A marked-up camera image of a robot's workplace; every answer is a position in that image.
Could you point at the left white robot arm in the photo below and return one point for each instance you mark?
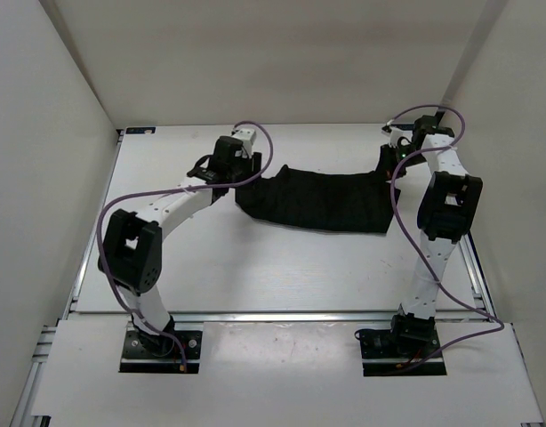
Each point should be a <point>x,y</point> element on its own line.
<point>133,242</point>

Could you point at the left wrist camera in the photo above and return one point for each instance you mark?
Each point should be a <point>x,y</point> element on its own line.
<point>246,135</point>

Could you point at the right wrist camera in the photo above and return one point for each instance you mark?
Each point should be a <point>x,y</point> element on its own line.
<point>394,133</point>

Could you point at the right aluminium side rail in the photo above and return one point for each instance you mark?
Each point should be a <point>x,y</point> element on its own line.
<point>468,248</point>

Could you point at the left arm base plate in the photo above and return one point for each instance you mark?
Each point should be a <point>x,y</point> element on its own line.
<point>161,356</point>

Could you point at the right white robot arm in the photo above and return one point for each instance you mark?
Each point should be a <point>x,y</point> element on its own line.
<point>445,215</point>

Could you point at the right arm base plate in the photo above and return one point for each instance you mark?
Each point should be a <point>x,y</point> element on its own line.
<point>388,351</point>

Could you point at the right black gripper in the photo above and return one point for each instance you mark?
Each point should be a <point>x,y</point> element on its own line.
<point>385,165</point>

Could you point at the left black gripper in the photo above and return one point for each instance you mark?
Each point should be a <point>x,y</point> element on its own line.
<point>248,163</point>

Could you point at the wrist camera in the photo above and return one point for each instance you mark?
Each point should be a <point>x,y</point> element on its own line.
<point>394,133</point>
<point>246,135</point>

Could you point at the left blue corner label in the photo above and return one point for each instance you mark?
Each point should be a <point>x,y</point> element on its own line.
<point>141,130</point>

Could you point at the black pleated skirt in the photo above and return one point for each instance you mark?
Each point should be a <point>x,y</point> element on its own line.
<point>350,203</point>

